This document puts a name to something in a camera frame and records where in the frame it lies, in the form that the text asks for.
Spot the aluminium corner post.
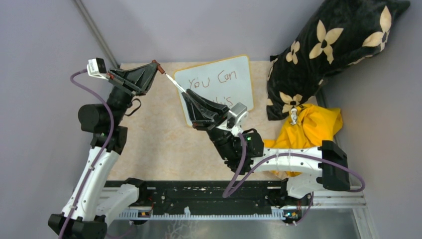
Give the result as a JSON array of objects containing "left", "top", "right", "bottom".
[{"left": 71, "top": 0, "right": 120, "bottom": 68}]

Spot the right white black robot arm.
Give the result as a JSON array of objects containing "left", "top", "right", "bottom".
[{"left": 181, "top": 89, "right": 351, "bottom": 205}]

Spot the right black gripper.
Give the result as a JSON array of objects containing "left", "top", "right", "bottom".
[{"left": 184, "top": 89, "right": 238, "bottom": 161}]

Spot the white toothed cable strip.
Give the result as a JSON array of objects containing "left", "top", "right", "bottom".
[{"left": 115, "top": 206, "right": 287, "bottom": 221}]

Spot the white marker pen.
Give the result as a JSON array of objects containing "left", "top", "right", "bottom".
[{"left": 164, "top": 73, "right": 186, "bottom": 93}]

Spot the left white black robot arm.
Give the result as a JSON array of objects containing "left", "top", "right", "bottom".
[{"left": 48, "top": 58, "right": 163, "bottom": 239}]

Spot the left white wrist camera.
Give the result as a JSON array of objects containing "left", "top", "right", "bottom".
[{"left": 87, "top": 58, "right": 107, "bottom": 80}]

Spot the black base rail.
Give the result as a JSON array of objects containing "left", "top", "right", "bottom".
[{"left": 105, "top": 179, "right": 314, "bottom": 217}]

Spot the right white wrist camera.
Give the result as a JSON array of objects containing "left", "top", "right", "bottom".
[{"left": 217, "top": 103, "right": 249, "bottom": 136}]

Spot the black floral pillow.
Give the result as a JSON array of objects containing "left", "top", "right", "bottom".
[{"left": 266, "top": 0, "right": 411, "bottom": 121}]

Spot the yellow cloth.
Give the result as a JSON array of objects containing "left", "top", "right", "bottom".
[{"left": 263, "top": 103, "right": 344, "bottom": 178}]

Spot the yellow framed whiteboard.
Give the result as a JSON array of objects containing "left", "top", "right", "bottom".
[{"left": 173, "top": 54, "right": 254, "bottom": 111}]

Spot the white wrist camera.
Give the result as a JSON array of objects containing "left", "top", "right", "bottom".
[
  {"left": 217, "top": 103, "right": 249, "bottom": 136},
  {"left": 87, "top": 58, "right": 107, "bottom": 80}
]

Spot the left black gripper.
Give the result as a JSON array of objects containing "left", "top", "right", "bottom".
[{"left": 106, "top": 62, "right": 160, "bottom": 125}]

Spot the brown marker cap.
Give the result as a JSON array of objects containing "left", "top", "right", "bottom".
[{"left": 157, "top": 65, "right": 165, "bottom": 74}]

